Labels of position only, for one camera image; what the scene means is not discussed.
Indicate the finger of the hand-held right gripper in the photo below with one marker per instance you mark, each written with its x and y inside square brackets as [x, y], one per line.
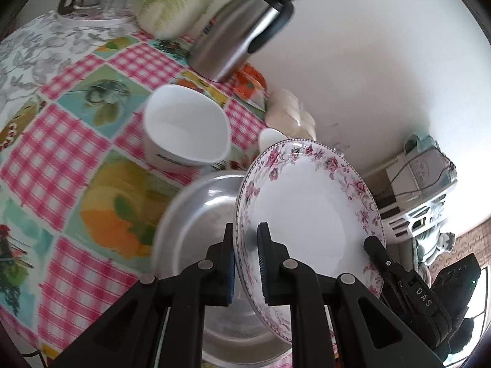
[378, 253]

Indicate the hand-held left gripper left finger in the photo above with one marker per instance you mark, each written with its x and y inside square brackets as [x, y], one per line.
[230, 268]

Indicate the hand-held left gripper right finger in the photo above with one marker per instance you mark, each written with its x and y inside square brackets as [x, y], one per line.
[264, 264]

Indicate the stainless steel basin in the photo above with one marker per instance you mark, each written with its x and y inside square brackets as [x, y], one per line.
[199, 222]

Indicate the round floral plate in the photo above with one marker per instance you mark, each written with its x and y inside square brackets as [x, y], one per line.
[314, 214]

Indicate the white cutout chair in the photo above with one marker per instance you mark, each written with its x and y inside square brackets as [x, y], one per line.
[406, 218]

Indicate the strawberry print bowl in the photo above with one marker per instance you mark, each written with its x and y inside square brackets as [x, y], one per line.
[270, 138]

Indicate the plain white bowl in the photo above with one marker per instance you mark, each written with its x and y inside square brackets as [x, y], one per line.
[180, 122]

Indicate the bag of steamed buns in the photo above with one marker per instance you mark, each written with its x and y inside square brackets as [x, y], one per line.
[285, 111]

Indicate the orange snack packet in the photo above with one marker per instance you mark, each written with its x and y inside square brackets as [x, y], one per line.
[247, 84]

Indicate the checked fruit print tablecloth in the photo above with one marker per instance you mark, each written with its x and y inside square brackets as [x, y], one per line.
[57, 134]

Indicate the stainless steel thermos jug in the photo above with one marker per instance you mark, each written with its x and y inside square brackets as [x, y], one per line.
[245, 27]

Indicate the napa cabbage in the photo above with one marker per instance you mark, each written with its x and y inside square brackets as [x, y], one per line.
[176, 4]

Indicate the white round tray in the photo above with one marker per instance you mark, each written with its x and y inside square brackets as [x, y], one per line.
[99, 21]

